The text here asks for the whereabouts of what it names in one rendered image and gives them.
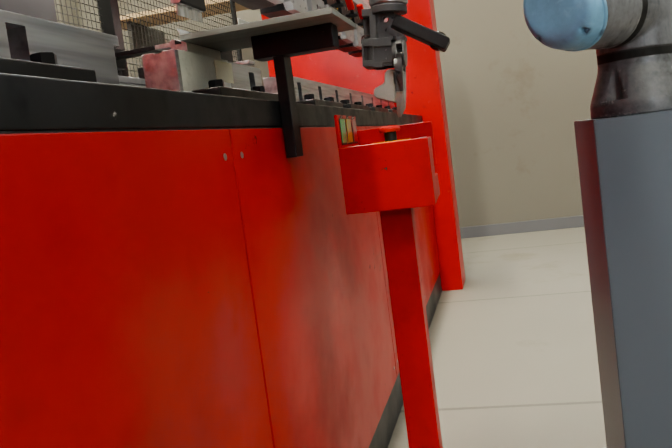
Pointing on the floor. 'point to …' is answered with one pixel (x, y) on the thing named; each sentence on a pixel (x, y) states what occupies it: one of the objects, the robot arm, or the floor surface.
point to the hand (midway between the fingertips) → (403, 110)
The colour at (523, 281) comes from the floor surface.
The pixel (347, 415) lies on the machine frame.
